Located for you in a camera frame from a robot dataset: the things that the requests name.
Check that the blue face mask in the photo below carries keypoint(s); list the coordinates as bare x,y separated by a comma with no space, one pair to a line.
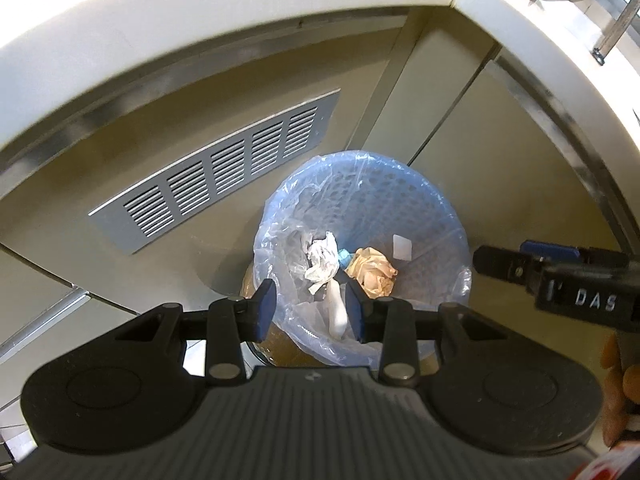
344,258

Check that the metal rack legs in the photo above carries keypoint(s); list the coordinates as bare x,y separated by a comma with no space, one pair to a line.
615,31

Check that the yellow snack wrapper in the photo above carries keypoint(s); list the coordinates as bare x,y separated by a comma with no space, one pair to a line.
375,274

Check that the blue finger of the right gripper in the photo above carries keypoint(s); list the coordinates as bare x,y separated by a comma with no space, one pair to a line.
507,265

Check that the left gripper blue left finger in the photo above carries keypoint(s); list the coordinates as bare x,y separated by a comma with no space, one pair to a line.
264,302

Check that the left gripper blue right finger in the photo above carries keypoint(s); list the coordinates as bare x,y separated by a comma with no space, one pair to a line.
359,309

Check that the white tissue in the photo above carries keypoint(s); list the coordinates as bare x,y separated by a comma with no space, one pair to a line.
324,262

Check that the person right hand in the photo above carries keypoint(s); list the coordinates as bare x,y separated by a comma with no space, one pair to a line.
620,390

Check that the grey cabinet vent grille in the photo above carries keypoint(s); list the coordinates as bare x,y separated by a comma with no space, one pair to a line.
150,208

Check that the blue lined trash bin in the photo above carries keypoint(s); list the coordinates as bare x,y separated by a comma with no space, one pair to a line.
362,216

